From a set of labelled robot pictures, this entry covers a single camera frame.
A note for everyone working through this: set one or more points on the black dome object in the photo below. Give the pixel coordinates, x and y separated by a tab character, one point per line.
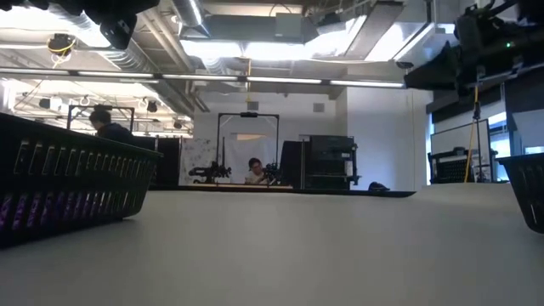
378	187

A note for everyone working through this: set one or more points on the black ceiling camera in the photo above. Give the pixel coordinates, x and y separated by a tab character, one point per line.
61	42

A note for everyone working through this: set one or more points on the grey ceiling duct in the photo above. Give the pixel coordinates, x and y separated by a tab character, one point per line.
425	38

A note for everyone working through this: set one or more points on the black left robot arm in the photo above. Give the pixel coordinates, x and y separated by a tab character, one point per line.
115	21

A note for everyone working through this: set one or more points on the silver ceiling duct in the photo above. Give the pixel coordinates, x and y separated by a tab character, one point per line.
191	17

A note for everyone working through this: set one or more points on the black tripod stand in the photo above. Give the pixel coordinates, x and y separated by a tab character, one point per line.
477	127

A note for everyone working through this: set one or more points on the black aluminium table frame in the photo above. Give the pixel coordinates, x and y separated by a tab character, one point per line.
340	192

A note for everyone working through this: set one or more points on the person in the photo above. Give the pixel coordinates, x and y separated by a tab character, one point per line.
256	172
108	127

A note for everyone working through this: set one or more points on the black perforated crate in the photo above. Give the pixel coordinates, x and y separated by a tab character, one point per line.
448	168

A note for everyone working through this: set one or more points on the black plastic slotted basket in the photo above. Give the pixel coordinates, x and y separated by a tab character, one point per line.
85	187
527	191

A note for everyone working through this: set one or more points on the black equipment rack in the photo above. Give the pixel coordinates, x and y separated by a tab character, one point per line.
336	161

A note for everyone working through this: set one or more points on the white whiteboard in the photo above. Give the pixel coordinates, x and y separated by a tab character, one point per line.
455	136

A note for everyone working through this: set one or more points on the white backdrop cloth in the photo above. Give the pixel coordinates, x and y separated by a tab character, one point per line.
242	149

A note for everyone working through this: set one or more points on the white ceiling light tube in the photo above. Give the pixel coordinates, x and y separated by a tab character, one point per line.
285	80

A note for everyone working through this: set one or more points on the black distant robot arm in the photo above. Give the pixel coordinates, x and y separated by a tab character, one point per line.
210	172

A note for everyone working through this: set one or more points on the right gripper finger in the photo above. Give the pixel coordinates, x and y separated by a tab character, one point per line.
438	72

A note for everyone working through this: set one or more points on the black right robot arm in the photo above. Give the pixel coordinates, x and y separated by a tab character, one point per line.
527	51

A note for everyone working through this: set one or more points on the black rig frame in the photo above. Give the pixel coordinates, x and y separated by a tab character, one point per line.
219	149

